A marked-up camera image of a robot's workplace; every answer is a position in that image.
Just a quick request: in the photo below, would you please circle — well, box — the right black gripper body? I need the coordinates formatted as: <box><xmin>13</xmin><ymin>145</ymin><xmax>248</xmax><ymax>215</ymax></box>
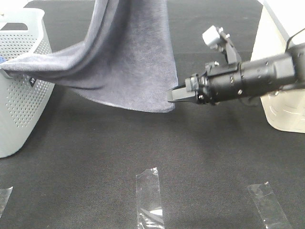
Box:
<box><xmin>184</xmin><ymin>62</ymin><xmax>242</xmax><ymax>105</ymax></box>

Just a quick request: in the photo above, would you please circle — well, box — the left clear tape strip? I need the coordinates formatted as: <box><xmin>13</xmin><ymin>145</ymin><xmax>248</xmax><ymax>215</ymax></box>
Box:
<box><xmin>0</xmin><ymin>187</ymin><xmax>13</xmax><ymax>218</ymax></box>

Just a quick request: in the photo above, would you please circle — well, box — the clear tape strip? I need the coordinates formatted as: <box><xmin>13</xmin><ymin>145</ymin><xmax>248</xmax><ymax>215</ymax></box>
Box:
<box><xmin>247</xmin><ymin>181</ymin><xmax>292</xmax><ymax>229</ymax></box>
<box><xmin>0</xmin><ymin>187</ymin><xmax>13</xmax><ymax>218</ymax></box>
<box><xmin>136</xmin><ymin>167</ymin><xmax>164</xmax><ymax>229</ymax></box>

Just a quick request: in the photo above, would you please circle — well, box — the grey microfibre towel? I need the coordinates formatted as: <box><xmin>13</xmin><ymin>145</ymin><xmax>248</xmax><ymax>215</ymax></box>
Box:
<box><xmin>1</xmin><ymin>0</ymin><xmax>178</xmax><ymax>113</ymax></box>

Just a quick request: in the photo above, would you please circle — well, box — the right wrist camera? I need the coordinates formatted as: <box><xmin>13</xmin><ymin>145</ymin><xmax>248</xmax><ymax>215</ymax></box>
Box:
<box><xmin>202</xmin><ymin>25</ymin><xmax>241</xmax><ymax>64</ymax></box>

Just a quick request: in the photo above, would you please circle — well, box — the black table mat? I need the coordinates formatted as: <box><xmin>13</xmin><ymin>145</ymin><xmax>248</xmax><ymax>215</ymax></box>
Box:
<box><xmin>0</xmin><ymin>0</ymin><xmax>305</xmax><ymax>229</ymax></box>

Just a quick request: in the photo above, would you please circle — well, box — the right clear tape strip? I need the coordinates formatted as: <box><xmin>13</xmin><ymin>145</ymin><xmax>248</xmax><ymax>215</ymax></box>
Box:
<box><xmin>247</xmin><ymin>181</ymin><xmax>292</xmax><ymax>229</ymax></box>

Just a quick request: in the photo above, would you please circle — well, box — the blue cloth in basket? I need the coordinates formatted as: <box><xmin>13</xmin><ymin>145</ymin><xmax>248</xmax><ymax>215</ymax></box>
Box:
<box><xmin>0</xmin><ymin>56</ymin><xmax>6</xmax><ymax>63</ymax></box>

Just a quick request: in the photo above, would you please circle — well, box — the grey perforated laundry basket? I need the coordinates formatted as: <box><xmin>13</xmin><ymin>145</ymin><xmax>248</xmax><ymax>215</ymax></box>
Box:
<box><xmin>0</xmin><ymin>8</ymin><xmax>54</xmax><ymax>158</ymax></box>

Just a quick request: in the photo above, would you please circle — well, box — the middle clear tape strip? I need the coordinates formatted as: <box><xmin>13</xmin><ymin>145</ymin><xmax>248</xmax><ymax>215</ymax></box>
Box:
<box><xmin>136</xmin><ymin>167</ymin><xmax>164</xmax><ymax>229</ymax></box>

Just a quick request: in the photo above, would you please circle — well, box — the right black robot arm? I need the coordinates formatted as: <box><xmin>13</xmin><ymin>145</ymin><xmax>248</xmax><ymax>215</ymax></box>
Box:
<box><xmin>167</xmin><ymin>26</ymin><xmax>305</xmax><ymax>105</ymax></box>

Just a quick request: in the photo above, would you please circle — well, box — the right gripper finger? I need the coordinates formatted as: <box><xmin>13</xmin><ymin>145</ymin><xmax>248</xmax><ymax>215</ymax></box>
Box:
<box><xmin>167</xmin><ymin>84</ymin><xmax>196</xmax><ymax>103</ymax></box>

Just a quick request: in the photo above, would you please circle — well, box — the white plastic basket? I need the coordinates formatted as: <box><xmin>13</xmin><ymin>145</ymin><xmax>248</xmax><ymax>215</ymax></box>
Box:
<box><xmin>251</xmin><ymin>0</ymin><xmax>305</xmax><ymax>133</ymax></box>

